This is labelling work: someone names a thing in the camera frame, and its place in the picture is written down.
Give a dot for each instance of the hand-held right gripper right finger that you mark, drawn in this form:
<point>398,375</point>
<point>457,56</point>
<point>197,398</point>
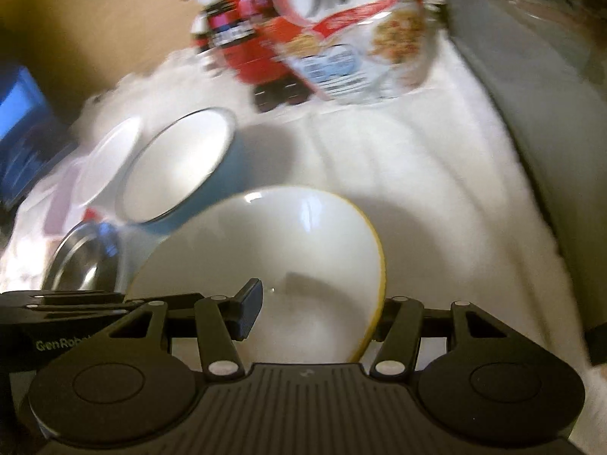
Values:
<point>403,323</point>

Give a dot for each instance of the white cloth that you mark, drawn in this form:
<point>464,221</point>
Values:
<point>427,175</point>

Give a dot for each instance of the blue bowl with white inside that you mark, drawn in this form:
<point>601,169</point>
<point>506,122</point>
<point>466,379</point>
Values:
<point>175,166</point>

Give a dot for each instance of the red and white cereal bag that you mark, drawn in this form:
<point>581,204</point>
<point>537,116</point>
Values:
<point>341,33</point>

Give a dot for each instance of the white bowl with yellow rim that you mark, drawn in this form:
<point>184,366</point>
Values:
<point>294,246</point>

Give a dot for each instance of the red toy truck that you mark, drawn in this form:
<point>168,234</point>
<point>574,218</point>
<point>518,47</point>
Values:
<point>237,42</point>

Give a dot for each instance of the blue box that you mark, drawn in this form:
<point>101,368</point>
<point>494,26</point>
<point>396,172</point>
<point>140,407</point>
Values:
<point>23,104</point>

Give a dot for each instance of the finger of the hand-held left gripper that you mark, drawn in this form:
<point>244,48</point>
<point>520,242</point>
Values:
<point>71,295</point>
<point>80,310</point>

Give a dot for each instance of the white plastic bowl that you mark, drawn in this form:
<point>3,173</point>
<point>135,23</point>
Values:
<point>109,161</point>

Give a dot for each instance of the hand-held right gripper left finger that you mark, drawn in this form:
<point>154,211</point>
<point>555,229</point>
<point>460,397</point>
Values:
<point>250,305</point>

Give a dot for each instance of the grey cushion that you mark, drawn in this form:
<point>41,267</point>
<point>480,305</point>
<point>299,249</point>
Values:
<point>545,104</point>

